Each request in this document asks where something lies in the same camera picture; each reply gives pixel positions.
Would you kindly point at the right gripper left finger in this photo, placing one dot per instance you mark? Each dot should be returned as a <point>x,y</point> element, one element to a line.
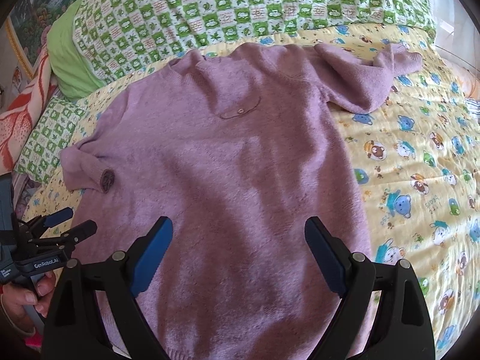
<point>74,326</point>

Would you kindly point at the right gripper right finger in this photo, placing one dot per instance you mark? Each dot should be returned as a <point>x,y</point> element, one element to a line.
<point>402,326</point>

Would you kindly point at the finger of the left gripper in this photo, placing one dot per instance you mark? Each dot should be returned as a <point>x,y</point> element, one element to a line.
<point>67,240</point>
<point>41,223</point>

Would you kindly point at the purple knit sweater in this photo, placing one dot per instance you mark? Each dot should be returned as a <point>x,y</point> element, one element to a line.
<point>238,151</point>

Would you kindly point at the left hand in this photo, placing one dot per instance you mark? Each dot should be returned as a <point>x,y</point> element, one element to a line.
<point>14,298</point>

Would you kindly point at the green checkered pillow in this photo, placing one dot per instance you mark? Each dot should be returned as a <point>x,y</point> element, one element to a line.
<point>40,156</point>

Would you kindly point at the red white floral blanket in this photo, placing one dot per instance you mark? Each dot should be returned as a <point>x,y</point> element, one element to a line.
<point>23,114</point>

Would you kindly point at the green checkered quilt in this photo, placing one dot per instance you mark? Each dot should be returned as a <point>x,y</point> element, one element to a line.
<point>96,42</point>

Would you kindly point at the framed landscape painting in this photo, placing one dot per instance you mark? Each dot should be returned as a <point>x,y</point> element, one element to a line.
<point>28,24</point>

